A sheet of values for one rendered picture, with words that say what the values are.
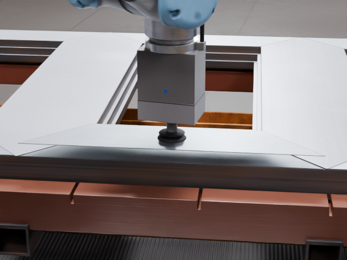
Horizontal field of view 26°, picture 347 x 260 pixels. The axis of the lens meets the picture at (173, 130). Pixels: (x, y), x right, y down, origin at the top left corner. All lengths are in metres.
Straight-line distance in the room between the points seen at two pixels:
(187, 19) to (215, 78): 0.88
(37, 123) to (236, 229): 0.38
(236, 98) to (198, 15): 3.17
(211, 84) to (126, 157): 0.65
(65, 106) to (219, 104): 2.64
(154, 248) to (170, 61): 0.54
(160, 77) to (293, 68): 0.53
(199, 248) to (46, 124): 0.43
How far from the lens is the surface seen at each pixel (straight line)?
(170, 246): 1.48
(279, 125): 1.22
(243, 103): 3.93
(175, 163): 1.07
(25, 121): 1.25
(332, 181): 1.08
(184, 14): 0.83
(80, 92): 1.37
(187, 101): 1.05
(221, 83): 1.71
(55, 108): 1.30
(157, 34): 1.03
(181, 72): 1.04
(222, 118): 1.68
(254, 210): 1.05
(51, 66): 1.54
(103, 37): 1.76
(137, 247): 1.48
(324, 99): 1.35
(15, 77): 1.79
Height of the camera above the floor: 1.30
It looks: 21 degrees down
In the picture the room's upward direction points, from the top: straight up
